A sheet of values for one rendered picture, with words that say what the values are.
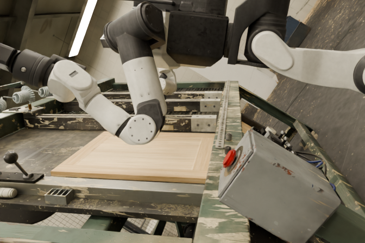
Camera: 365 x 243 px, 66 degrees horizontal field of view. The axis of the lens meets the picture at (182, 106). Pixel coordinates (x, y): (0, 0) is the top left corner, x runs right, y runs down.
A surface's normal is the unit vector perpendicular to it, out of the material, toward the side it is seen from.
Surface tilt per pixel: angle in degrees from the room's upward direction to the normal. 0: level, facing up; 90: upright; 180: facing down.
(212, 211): 58
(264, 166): 90
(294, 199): 90
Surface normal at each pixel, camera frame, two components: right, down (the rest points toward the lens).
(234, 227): -0.04, -0.97
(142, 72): 0.00, -0.05
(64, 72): 0.37, -0.52
